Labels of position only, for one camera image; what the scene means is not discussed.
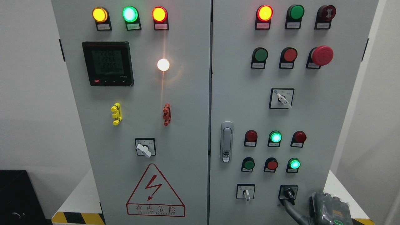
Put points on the black rotary knob switch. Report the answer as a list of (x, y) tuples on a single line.
[(288, 192)]

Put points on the red terminal connector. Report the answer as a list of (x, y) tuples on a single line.
[(167, 114)]

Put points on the dark red lamp left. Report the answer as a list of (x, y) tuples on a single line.
[(250, 138)]

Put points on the dark red lamp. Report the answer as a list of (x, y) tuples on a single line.
[(250, 138), (298, 139)]

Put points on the white lit indicator lamp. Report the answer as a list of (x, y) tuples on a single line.
[(163, 64)]

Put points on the green push button lower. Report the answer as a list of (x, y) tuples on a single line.
[(248, 165)]

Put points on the green push button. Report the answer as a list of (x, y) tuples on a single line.
[(248, 165), (259, 57)]

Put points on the grey left cabinet door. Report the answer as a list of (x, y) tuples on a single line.
[(182, 146)]

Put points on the grey cabinet door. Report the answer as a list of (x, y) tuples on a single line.
[(182, 146), (241, 95)]

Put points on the green lit lamp middle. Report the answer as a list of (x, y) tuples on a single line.
[(274, 139)]

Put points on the green push button upper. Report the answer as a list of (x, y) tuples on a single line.
[(259, 57)]

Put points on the yellow terminal connector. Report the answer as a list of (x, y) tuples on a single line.
[(116, 113)]

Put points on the red push button lower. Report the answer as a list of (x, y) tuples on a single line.
[(271, 165)]

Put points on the red push button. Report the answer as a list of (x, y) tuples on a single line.
[(271, 165), (287, 58)]

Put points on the grey right cabinet door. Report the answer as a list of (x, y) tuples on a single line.
[(241, 95)]

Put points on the red electric hazard warning sticker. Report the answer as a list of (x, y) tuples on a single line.
[(154, 196)]

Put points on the dark red lamp right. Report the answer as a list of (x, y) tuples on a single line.
[(298, 139)]

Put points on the black digital power meter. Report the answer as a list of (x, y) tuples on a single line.
[(108, 63)]

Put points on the red push button upper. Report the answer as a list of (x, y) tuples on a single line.
[(287, 58)]

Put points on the orange lit lamp left door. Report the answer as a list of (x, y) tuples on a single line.
[(160, 18)]

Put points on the orange lit lamp door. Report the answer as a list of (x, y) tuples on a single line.
[(160, 18), (263, 17)]

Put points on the green lit lamp lower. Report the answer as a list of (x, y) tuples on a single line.
[(293, 165)]

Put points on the orange lit lamp right door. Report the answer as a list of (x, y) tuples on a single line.
[(263, 17)]

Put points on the green lit indicator lamp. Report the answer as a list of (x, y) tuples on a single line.
[(131, 18)]

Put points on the red emergency stop mushroom button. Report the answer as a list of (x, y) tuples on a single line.
[(319, 56)]

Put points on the green unlit lamp top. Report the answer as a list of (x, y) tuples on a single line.
[(294, 16)]

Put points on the yellow lit indicator lamp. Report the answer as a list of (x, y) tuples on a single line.
[(101, 18)]

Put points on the white platform with hazard stripes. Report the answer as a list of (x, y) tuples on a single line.
[(82, 207)]

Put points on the red buzzer alarm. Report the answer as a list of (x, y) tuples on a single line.
[(324, 17)]

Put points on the black box lower left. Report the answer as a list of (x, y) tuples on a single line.
[(19, 204)]

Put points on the silver door lock handle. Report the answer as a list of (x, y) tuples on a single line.
[(226, 141)]

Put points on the white selector switch left door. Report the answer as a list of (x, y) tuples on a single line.
[(145, 147)]

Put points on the white selector switch upper right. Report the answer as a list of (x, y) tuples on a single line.
[(281, 98)]

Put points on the white selector switch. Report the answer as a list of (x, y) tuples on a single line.
[(245, 191), (281, 98)]

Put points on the white selector switch lower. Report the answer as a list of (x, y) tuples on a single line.
[(245, 191)]

